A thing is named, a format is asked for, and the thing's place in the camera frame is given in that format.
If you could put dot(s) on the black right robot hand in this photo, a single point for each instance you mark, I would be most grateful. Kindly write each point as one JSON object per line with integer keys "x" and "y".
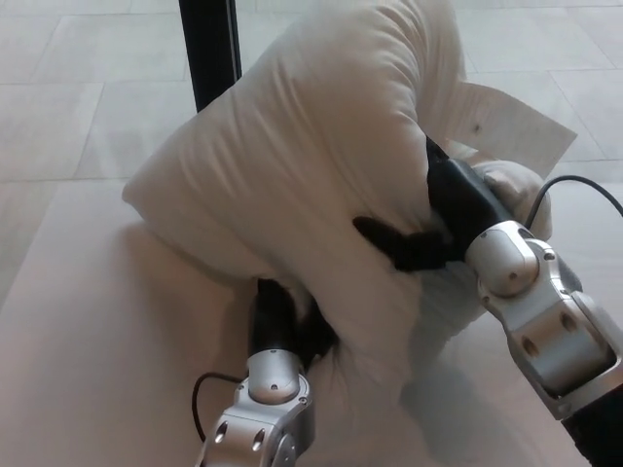
{"x": 452, "y": 214}

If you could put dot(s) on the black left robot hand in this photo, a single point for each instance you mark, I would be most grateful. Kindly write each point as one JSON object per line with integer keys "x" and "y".
{"x": 275, "y": 316}

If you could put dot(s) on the white square pillow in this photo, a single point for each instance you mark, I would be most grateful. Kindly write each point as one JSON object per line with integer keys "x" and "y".
{"x": 292, "y": 160}

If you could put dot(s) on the white pillow care label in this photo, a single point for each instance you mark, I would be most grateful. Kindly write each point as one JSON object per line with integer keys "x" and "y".
{"x": 506, "y": 126}

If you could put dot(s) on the black metal post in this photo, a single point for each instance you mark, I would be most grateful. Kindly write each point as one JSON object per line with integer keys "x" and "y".
{"x": 209, "y": 48}

